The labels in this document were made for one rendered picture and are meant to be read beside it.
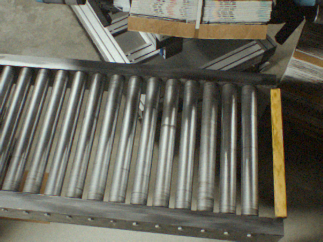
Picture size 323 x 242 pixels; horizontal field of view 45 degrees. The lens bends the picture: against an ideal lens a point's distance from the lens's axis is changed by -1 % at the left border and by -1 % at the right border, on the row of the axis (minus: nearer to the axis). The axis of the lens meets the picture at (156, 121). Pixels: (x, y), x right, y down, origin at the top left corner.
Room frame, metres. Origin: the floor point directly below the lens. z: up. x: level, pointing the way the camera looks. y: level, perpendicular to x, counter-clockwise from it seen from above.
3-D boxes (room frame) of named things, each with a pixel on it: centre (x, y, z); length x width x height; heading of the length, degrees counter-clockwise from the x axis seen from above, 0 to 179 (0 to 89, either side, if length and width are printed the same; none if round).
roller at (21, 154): (0.61, 0.42, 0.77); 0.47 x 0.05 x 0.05; 172
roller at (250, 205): (0.51, -0.29, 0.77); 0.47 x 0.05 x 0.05; 172
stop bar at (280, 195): (0.49, -0.37, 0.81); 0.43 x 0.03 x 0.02; 172
